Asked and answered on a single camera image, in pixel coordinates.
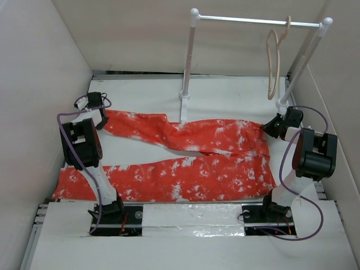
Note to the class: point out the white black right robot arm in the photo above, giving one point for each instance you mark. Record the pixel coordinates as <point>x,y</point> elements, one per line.
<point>314,159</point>

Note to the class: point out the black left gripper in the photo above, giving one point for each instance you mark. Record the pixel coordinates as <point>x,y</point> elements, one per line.
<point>99,126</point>

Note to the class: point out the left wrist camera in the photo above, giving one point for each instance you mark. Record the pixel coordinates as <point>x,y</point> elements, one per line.
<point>81,103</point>

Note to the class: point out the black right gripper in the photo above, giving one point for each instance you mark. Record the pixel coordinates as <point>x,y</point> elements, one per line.
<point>268,127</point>

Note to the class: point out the orange white tie-dye trousers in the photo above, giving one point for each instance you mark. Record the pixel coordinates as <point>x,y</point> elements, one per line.
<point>232,159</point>

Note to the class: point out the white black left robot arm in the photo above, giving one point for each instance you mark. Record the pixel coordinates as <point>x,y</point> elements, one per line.
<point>82,150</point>

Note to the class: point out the white clothes rack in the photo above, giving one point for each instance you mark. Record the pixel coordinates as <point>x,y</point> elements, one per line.
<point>238,52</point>

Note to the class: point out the wooden clothes hanger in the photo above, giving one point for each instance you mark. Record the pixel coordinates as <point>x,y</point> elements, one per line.
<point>273,43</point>

